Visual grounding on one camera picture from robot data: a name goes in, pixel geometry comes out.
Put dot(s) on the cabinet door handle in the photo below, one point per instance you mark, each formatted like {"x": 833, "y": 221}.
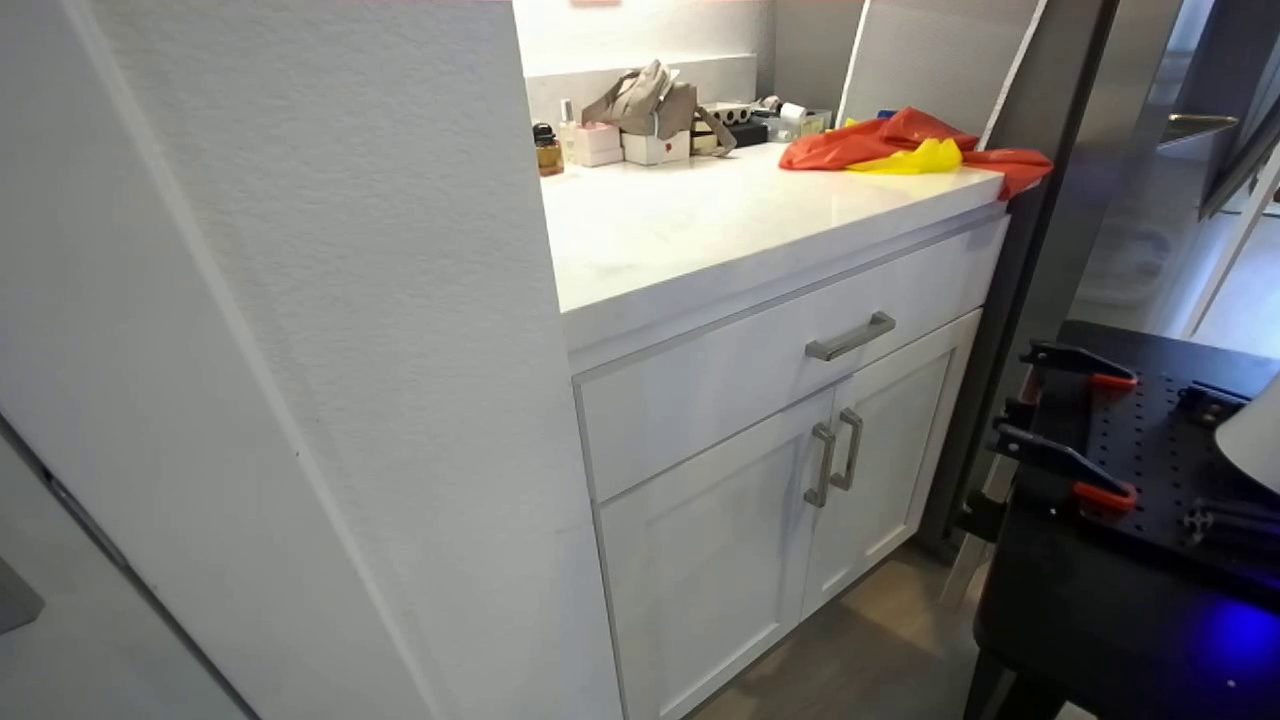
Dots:
{"x": 852, "y": 421}
{"x": 816, "y": 489}

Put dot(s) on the red plastic bag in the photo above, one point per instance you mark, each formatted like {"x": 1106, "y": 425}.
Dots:
{"x": 841, "y": 150}

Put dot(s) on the white drawer front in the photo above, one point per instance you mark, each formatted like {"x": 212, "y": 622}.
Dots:
{"x": 678, "y": 396}

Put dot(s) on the left cabinet door handle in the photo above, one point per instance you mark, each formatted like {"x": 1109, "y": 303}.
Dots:
{"x": 816, "y": 489}

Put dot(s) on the silver drawer handle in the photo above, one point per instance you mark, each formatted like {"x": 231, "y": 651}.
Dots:
{"x": 852, "y": 337}

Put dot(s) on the right cabinet door handle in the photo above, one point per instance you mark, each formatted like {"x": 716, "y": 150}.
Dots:
{"x": 852, "y": 421}

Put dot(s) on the small amber bottle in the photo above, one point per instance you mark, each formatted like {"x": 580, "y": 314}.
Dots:
{"x": 551, "y": 152}

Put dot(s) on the black orange clamp near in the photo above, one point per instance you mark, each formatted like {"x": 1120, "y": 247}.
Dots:
{"x": 1063, "y": 472}

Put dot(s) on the black perforated robot table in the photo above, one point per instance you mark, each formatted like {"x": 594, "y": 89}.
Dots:
{"x": 1157, "y": 614}

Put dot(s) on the black orange clamp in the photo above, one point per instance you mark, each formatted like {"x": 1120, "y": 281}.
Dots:
{"x": 1063, "y": 472}
{"x": 1098, "y": 369}

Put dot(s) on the white cabinet door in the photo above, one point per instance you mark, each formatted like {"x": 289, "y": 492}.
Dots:
{"x": 907, "y": 406}
{"x": 696, "y": 563}

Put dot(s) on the white right cabinet door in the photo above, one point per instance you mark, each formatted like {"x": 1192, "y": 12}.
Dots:
{"x": 907, "y": 406}

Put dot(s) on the white left cabinet door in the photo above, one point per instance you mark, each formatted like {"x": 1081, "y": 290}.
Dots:
{"x": 696, "y": 563}

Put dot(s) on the stainless steel refrigerator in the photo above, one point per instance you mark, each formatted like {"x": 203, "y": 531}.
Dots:
{"x": 1118, "y": 94}

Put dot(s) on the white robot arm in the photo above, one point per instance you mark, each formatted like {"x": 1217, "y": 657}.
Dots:
{"x": 1249, "y": 442}

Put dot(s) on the yellow plastic bag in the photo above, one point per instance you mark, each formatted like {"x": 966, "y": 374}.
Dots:
{"x": 917, "y": 160}

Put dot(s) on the black orange clamp far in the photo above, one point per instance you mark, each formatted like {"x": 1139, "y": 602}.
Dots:
{"x": 1098, "y": 369}

